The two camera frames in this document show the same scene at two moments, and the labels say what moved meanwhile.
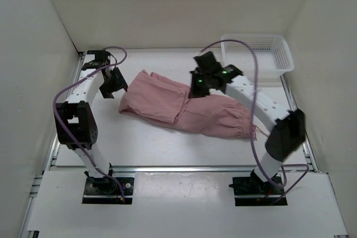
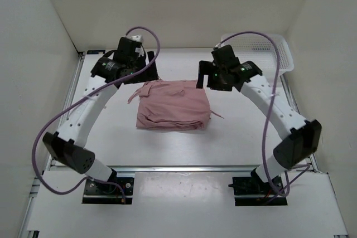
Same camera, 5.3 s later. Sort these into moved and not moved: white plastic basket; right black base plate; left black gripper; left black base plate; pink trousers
Moved: left black gripper; pink trousers
Not moved: white plastic basket; left black base plate; right black base plate
